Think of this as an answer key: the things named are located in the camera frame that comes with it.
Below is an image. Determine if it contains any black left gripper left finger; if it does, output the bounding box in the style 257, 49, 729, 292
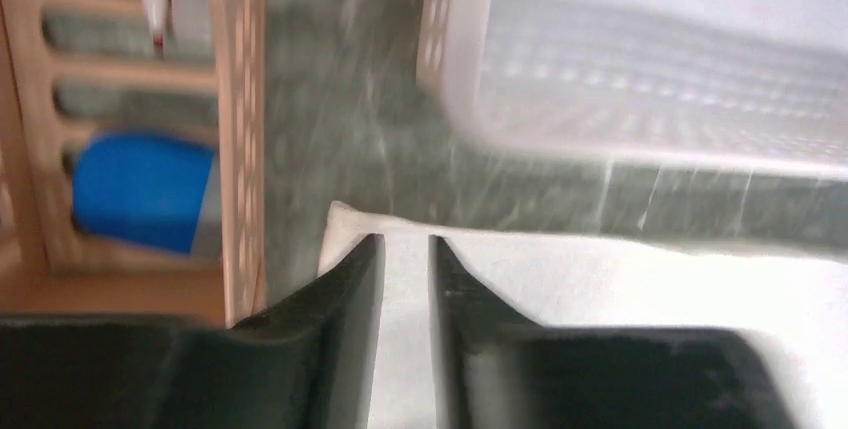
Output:
1, 234, 384, 428

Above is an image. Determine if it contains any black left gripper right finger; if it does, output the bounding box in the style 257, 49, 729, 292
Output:
429, 236, 795, 428

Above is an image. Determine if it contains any white towel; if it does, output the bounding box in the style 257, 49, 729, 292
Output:
320, 202, 847, 428

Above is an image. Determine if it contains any blue object in organizer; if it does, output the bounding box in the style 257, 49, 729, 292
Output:
72, 132, 223, 259

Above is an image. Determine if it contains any orange plastic file organizer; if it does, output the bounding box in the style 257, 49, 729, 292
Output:
1, 0, 265, 326

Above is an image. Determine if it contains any white plastic basket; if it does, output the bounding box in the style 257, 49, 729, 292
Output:
417, 0, 847, 180

